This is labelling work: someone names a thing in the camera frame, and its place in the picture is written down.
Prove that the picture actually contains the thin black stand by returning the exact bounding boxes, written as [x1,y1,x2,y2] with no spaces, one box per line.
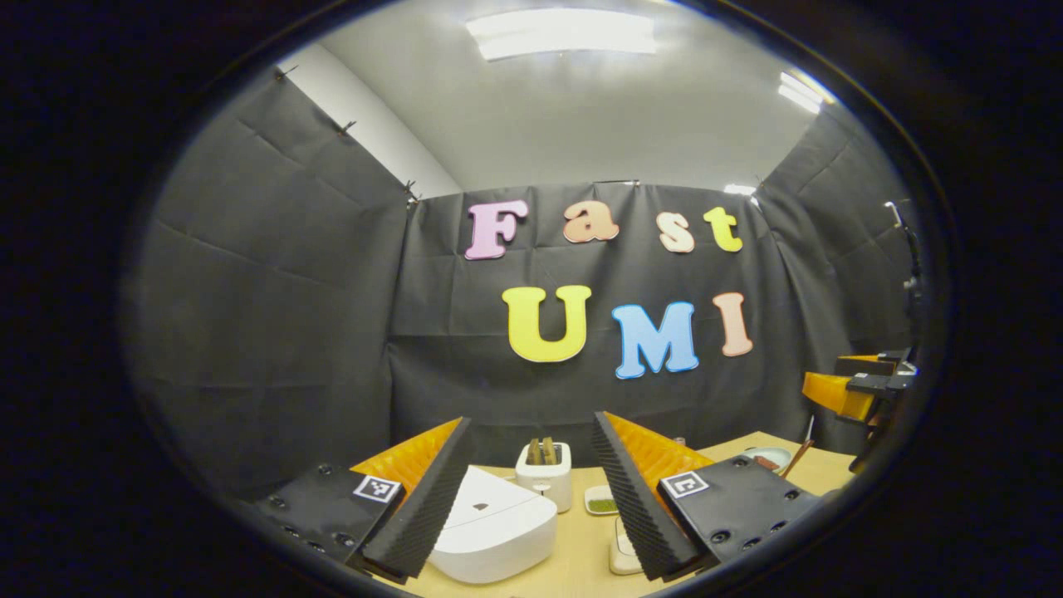
[884,199,924,316]

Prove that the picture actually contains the small ceiling light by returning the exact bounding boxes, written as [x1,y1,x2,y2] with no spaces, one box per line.
[778,71,835,115]

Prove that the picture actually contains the black backdrop cloth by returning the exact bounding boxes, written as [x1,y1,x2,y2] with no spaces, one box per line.
[125,66,923,499]

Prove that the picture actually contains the pale green plate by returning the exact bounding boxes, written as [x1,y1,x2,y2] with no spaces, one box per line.
[742,447,792,473]

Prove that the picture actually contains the white rice cooker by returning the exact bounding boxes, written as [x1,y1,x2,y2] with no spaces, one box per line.
[428,465,558,585]

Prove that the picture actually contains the large ceiling light panel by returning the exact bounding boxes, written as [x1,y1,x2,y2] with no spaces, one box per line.
[465,8,657,61]

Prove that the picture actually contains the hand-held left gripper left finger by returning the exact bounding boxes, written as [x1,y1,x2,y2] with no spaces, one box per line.
[253,417,474,580]

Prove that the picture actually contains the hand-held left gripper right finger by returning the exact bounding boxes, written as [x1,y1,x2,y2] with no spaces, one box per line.
[592,411,823,580]

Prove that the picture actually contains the clear box of rice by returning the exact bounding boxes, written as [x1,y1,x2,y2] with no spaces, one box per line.
[609,517,644,576]

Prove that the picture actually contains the white toaster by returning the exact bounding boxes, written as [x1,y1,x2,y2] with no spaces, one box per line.
[515,442,573,513]

